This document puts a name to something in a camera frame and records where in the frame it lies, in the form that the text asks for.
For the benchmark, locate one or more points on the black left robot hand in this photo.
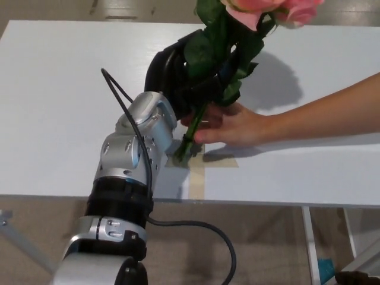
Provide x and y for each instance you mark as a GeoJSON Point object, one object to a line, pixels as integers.
{"type": "Point", "coordinates": [160, 74]}

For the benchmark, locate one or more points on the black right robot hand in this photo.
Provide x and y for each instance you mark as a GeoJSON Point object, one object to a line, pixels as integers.
{"type": "Point", "coordinates": [359, 278]}

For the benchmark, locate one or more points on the bare human hand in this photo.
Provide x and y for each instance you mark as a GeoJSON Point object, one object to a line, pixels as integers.
{"type": "Point", "coordinates": [237, 127]}

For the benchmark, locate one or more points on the pink rose bouquet green leaves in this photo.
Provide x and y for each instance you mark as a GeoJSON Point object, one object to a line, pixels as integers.
{"type": "Point", "coordinates": [219, 44]}

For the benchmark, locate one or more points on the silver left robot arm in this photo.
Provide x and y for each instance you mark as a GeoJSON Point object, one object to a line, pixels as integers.
{"type": "Point", "coordinates": [127, 154]}

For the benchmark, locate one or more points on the bare human forearm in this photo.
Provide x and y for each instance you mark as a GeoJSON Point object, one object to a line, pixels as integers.
{"type": "Point", "coordinates": [326, 115]}

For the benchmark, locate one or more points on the teal object on floor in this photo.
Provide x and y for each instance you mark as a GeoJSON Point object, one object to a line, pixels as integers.
{"type": "Point", "coordinates": [326, 270]}

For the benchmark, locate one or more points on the short beige masking tape strip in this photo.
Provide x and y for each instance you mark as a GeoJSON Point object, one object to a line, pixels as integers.
{"type": "Point", "coordinates": [219, 162]}

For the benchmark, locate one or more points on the white metal table leg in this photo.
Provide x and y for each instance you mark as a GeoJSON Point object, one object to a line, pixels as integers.
{"type": "Point", "coordinates": [311, 246]}
{"type": "Point", "coordinates": [349, 231]}

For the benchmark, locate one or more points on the grey floor plate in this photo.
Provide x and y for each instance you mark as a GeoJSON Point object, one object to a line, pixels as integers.
{"type": "Point", "coordinates": [122, 17]}

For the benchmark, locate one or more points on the grey metal frame bar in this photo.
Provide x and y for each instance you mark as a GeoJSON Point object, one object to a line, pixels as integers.
{"type": "Point", "coordinates": [365, 258]}
{"type": "Point", "coordinates": [20, 237]}

